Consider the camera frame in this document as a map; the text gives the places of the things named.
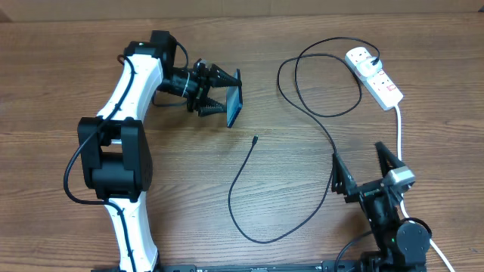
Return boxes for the black USB charging cable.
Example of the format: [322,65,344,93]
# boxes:
[228,36,382,245]

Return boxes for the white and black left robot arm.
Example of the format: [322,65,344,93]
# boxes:
[64,30,243,271]

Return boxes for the white charger plug adapter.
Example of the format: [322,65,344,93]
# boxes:
[356,57,383,79]

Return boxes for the white power strip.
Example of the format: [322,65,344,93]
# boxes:
[345,47,403,110]

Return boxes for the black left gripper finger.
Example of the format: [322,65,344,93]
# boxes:
[197,97,227,117]
[209,64,242,88]

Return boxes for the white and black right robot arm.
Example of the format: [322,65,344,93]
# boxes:
[331,142,433,272]

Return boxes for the white power strip cord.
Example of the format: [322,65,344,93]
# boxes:
[393,105,457,272]

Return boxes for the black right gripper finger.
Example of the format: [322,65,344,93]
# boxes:
[375,141,405,177]
[331,153,357,196]

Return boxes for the blue Galaxy smartphone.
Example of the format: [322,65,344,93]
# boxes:
[226,69,243,128]

